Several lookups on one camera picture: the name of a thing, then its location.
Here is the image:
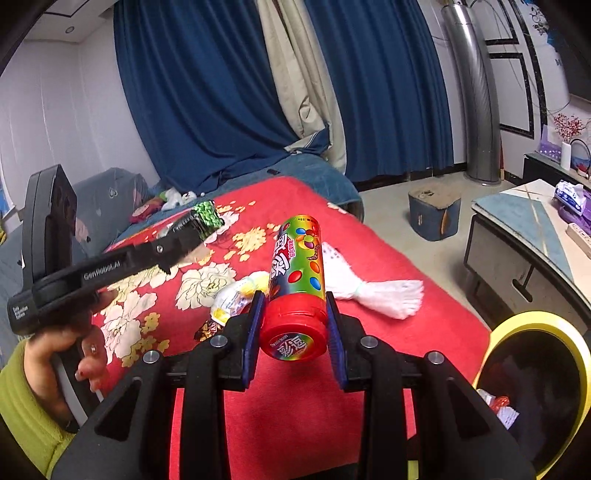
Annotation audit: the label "green black wrapper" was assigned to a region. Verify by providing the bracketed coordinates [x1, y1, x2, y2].
[191, 200, 225, 239]

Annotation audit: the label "yellow white snack bag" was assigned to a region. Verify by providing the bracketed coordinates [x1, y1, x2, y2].
[211, 271, 270, 326]

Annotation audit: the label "dark brown snack wrapper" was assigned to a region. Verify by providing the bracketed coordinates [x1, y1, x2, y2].
[193, 319, 223, 343]

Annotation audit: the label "rainbow candy tube red cap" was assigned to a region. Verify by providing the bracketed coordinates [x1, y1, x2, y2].
[259, 214, 328, 362]

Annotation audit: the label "white foam net sleeve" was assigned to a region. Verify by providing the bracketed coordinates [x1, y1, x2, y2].
[322, 242, 425, 320]

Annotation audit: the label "green sleeve left forearm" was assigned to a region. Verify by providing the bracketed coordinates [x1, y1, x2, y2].
[0, 340, 74, 478]

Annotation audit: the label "yellow rimmed trash bin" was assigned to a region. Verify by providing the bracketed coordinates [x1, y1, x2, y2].
[474, 311, 590, 479]

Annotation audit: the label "left hand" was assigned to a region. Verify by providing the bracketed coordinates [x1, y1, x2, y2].
[23, 290, 117, 426]

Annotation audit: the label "plush toys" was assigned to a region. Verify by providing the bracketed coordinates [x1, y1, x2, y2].
[129, 188, 197, 224]

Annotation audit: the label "grey sofa cushion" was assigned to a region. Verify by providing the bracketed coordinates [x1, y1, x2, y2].
[1, 168, 149, 364]

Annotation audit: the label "red floral blanket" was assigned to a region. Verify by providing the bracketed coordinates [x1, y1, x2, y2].
[93, 177, 489, 479]

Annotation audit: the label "blue denim sofa cover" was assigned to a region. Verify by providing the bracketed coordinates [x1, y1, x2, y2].
[111, 154, 365, 245]

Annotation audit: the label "left blue curtain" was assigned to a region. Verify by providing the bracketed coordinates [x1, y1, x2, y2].
[113, 1, 329, 193]

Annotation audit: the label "blue curtain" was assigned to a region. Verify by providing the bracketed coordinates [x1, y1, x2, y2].
[305, 0, 454, 182]
[113, 1, 329, 193]

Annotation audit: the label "coffee table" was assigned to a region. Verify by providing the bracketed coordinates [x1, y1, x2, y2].
[464, 179, 590, 334]

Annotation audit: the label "beige curtain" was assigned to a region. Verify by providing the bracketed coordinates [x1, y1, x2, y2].
[256, 1, 346, 174]

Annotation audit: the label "blue storage stool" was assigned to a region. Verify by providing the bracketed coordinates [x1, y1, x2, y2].
[408, 182, 461, 242]

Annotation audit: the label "purple cloth bag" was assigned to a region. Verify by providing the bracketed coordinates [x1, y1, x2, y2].
[558, 188, 591, 236]

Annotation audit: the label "tissue pack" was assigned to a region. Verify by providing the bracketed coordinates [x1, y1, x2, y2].
[554, 180, 587, 216]

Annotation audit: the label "right blue curtain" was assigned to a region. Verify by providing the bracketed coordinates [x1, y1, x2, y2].
[305, 0, 454, 182]

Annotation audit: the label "black tv cabinet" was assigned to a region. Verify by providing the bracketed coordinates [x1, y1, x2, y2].
[522, 152, 590, 191]

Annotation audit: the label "purple box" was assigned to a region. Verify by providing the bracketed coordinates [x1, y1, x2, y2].
[537, 125, 562, 163]

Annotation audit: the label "round mirror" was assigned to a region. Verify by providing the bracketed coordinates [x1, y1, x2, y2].
[570, 138, 591, 180]

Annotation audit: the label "white vase red flowers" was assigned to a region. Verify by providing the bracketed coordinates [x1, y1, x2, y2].
[553, 113, 586, 171]

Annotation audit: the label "silver tower air conditioner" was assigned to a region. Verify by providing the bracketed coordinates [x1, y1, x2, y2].
[441, 1, 501, 185]

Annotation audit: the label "black curved television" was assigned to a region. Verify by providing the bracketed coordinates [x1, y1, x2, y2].
[553, 0, 590, 101]

